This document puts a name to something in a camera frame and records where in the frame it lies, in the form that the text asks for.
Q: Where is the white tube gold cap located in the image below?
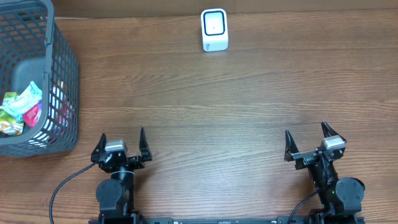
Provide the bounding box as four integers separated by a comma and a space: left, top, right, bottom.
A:
47, 81, 74, 134

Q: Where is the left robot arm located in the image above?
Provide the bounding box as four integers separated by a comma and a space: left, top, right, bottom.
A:
88, 128, 152, 224

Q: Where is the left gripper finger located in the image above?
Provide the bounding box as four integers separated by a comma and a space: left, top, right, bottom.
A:
91, 133, 107, 163
139, 128, 152, 162

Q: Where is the green yellow snack pouch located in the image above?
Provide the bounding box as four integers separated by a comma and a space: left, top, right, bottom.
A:
1, 92, 24, 136

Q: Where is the white barcode scanner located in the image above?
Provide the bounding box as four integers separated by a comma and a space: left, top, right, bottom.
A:
200, 8, 229, 52

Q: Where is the grey plastic mesh basket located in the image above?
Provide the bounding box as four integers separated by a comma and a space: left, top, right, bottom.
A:
1, 1, 80, 157

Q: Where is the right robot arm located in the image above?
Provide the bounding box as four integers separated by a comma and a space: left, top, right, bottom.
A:
284, 121, 366, 223

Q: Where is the teal wet wipes pack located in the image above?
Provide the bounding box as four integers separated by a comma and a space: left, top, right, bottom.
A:
1, 81, 42, 122

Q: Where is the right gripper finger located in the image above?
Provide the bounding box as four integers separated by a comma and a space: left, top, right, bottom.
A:
284, 129, 300, 162
321, 121, 347, 143

